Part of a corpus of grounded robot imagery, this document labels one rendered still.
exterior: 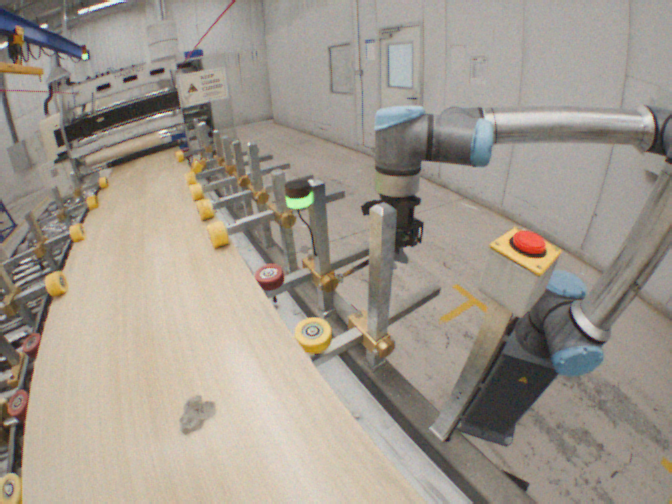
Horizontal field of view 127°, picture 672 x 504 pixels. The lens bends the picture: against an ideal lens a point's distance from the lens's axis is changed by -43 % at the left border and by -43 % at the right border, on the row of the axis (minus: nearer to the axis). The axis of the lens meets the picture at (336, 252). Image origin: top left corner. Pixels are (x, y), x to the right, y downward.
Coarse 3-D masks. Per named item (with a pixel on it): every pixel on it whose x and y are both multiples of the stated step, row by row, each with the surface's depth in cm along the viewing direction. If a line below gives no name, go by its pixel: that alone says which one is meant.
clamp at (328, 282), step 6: (306, 258) 91; (306, 264) 88; (312, 264) 88; (312, 270) 86; (312, 276) 87; (318, 276) 83; (324, 276) 83; (330, 276) 83; (318, 282) 85; (324, 282) 82; (330, 282) 83; (336, 282) 84; (324, 288) 83; (330, 288) 84
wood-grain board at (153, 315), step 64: (128, 192) 155; (128, 256) 92; (192, 256) 89; (64, 320) 64; (128, 320) 65; (192, 320) 66; (256, 320) 66; (64, 384) 46; (128, 384) 49; (192, 384) 51; (256, 384) 51; (320, 384) 51; (64, 448) 34; (128, 448) 38; (192, 448) 40; (256, 448) 41; (320, 448) 41
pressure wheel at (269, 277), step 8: (272, 264) 83; (256, 272) 80; (264, 272) 80; (272, 272) 80; (280, 272) 79; (256, 280) 78; (264, 280) 77; (272, 280) 77; (280, 280) 79; (264, 288) 78; (272, 288) 78
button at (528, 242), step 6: (516, 234) 30; (522, 234) 29; (528, 234) 29; (534, 234) 29; (516, 240) 29; (522, 240) 28; (528, 240) 28; (534, 240) 28; (540, 240) 28; (516, 246) 29; (522, 246) 28; (528, 246) 28; (534, 246) 27; (540, 246) 27; (528, 252) 28; (534, 252) 27; (540, 252) 27
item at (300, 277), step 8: (360, 248) 96; (368, 248) 96; (336, 256) 93; (344, 256) 92; (352, 256) 93; (360, 256) 95; (336, 264) 91; (344, 264) 93; (296, 272) 87; (304, 272) 87; (288, 280) 84; (296, 280) 85; (304, 280) 86; (280, 288) 82; (288, 288) 84; (272, 296) 82
